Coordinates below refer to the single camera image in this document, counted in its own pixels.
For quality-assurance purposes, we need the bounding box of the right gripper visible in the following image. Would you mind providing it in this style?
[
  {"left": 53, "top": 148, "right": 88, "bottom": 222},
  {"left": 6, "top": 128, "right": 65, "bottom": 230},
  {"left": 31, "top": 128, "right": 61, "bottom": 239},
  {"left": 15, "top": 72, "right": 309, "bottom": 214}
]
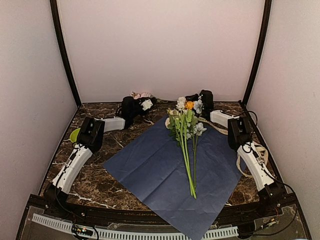
[{"left": 186, "top": 94, "right": 206, "bottom": 113}]

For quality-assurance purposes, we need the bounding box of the pink fake flower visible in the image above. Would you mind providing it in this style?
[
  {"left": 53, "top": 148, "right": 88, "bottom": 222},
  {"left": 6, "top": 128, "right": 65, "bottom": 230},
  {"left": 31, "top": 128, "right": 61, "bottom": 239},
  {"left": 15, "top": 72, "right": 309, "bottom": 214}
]
[{"left": 130, "top": 91, "right": 169, "bottom": 104}]

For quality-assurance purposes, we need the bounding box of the orange fake flower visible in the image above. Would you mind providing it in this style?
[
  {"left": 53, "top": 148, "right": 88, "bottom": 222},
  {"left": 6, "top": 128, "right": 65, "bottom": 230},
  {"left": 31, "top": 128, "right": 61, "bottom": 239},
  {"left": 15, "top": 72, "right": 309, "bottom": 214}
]
[{"left": 179, "top": 100, "right": 198, "bottom": 200}]

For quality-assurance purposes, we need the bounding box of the blue wrapping paper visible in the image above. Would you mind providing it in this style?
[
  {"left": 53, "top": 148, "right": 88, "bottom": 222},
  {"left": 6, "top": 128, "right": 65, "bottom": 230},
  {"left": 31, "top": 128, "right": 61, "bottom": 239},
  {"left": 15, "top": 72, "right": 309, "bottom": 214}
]
[{"left": 103, "top": 118, "right": 242, "bottom": 240}]

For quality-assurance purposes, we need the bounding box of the light blue fake flower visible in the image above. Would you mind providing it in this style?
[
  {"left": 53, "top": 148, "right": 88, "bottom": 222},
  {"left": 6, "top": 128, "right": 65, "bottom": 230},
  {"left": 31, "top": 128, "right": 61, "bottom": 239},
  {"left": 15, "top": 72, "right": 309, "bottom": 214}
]
[{"left": 184, "top": 98, "right": 207, "bottom": 199}]

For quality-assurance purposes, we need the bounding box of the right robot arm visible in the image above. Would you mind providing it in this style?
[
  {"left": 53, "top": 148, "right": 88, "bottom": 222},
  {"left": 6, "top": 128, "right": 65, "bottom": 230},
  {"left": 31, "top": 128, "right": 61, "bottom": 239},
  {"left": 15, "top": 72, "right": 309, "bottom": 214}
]
[{"left": 176, "top": 90, "right": 286, "bottom": 217}]

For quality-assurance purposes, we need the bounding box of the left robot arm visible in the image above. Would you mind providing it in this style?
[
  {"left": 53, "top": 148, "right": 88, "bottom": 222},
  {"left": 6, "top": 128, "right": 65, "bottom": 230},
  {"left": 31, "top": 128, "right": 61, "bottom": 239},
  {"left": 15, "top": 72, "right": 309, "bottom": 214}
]
[{"left": 43, "top": 96, "right": 157, "bottom": 218}]

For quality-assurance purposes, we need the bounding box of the beige ribbon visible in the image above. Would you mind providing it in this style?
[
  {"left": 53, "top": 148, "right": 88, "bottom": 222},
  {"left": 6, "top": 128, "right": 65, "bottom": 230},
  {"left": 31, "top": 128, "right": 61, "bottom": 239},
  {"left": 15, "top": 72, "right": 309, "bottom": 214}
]
[{"left": 199, "top": 117, "right": 271, "bottom": 179}]

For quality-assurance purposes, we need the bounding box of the green bowl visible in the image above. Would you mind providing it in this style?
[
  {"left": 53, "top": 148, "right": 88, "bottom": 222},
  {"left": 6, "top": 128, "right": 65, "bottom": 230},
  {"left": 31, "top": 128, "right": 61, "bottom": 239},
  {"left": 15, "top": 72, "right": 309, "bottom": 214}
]
[{"left": 69, "top": 128, "right": 81, "bottom": 143}]

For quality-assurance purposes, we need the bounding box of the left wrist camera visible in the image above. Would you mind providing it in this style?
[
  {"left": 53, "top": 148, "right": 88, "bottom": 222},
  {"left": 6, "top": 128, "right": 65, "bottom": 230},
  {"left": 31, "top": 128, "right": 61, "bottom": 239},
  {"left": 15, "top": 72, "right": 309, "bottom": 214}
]
[{"left": 140, "top": 99, "right": 154, "bottom": 111}]

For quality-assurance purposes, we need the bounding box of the right black frame post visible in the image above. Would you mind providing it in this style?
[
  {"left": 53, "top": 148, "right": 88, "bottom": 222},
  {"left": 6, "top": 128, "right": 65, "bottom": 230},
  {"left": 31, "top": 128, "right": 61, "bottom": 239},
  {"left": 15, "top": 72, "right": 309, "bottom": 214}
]
[{"left": 242, "top": 0, "right": 272, "bottom": 106}]

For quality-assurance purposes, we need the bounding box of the black frame post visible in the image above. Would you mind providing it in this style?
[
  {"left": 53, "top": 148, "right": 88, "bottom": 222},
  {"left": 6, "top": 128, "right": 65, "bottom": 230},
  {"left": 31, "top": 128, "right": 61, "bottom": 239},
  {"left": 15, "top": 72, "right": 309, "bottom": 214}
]
[
  {"left": 242, "top": 0, "right": 272, "bottom": 106},
  {"left": 49, "top": 0, "right": 82, "bottom": 108}
]

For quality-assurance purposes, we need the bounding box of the left black frame post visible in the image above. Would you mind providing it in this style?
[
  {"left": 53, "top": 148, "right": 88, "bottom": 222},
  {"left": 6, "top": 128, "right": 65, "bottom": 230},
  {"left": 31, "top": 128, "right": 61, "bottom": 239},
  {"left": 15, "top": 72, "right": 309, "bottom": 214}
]
[{"left": 49, "top": 0, "right": 82, "bottom": 108}]

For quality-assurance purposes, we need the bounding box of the black front rail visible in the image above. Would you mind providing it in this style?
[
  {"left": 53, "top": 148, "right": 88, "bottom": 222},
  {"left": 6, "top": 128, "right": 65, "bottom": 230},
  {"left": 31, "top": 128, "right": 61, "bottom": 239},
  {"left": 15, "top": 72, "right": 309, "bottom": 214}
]
[{"left": 27, "top": 194, "right": 301, "bottom": 228}]

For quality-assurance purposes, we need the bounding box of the white cable duct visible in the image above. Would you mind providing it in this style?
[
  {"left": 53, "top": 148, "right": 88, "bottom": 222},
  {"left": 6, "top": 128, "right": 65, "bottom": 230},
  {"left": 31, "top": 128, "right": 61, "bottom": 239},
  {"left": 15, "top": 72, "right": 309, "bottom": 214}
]
[{"left": 31, "top": 213, "right": 239, "bottom": 240}]

